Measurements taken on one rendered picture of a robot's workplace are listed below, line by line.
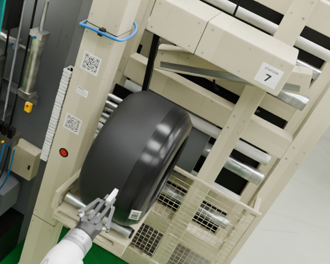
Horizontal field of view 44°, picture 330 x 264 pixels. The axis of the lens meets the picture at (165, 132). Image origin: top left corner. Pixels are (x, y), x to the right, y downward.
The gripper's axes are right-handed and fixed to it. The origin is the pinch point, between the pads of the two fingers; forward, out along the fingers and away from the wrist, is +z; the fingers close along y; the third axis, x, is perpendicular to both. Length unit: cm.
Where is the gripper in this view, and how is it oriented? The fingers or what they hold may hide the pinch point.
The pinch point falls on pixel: (111, 197)
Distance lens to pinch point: 152.1
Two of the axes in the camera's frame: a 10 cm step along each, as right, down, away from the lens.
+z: 3.8, -5.1, 7.7
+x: -3.0, 7.2, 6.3
